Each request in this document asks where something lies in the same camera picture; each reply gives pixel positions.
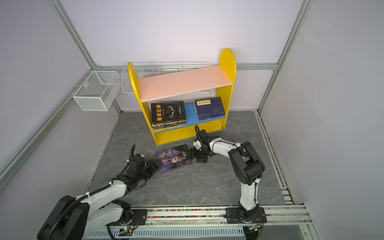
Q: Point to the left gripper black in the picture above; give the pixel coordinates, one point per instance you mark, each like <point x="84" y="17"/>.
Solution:
<point x="153" y="167"/>

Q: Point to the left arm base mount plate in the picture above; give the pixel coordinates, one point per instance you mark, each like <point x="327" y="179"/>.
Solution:
<point x="135" y="217"/>

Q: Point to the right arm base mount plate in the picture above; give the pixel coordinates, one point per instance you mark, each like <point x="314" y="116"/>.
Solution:
<point x="239" y="215"/>

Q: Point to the thin yellow book underneath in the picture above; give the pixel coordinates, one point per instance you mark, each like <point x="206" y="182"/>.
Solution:
<point x="171" y="123"/>

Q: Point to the white mesh box basket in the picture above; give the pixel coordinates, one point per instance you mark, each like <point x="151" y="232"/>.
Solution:
<point x="98" y="91"/>

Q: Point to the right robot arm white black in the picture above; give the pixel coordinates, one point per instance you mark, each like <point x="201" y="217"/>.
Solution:
<point x="246" y="163"/>

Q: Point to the black book white characters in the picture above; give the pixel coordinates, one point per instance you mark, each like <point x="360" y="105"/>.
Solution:
<point x="166" y="127"/>

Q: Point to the navy book yellow label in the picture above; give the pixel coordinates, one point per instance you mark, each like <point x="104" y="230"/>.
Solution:
<point x="209" y="106"/>
<point x="211" y="116"/>

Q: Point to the aluminium rail with colourful strip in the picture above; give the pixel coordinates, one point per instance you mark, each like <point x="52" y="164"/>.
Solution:
<point x="185" y="217"/>

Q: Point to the white vent grille panel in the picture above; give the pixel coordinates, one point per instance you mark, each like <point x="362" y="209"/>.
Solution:
<point x="177" y="233"/>

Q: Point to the yellow shelf with pink and blue boards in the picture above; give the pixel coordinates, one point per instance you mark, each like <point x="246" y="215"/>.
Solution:
<point x="221" y="77"/>

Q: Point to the black book orange characters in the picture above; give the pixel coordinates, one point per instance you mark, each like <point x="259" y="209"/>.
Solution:
<point x="163" y="113"/>

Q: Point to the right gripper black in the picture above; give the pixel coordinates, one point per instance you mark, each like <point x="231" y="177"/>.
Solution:
<point x="193" y="153"/>

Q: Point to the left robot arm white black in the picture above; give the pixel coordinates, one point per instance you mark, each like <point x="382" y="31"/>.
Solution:
<point x="73" y="218"/>

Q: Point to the white wire rack basket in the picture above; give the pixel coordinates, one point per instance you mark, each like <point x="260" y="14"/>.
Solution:
<point x="150" y="69"/>

